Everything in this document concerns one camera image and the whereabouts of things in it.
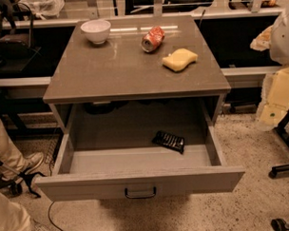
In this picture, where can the grey top drawer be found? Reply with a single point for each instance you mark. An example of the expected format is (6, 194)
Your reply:
(103, 154)

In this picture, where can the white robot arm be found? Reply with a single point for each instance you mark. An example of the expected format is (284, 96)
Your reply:
(274, 95)

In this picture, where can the grey cabinet with table top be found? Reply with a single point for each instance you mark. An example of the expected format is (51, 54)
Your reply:
(120, 69)

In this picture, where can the black snack packet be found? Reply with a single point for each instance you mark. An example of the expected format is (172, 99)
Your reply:
(169, 141)

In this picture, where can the yellow sponge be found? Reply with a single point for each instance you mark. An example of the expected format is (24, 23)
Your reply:
(179, 59)

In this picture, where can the crushed red soda can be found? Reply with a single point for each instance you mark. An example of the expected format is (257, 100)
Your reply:
(152, 39)

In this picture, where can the white ceramic bowl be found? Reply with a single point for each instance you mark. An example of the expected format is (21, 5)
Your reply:
(96, 31)

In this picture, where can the white sneaker upper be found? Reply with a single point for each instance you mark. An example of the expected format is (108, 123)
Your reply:
(32, 162)

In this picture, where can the person leg beige trousers upper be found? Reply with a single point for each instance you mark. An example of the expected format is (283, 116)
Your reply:
(9, 153)

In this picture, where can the person leg beige trousers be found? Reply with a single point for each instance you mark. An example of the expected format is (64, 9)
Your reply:
(13, 216)
(9, 153)

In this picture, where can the black chair base right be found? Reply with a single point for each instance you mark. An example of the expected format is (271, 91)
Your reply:
(284, 135)

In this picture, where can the dark chair left background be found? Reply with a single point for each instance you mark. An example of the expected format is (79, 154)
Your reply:
(16, 48)

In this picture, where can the person leg beige trousers lower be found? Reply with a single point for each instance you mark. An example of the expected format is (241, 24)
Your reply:
(13, 216)

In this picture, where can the black caster bottom right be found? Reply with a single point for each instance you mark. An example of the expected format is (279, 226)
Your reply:
(279, 225)

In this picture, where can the black drawer handle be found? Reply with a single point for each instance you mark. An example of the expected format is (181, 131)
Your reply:
(141, 194)

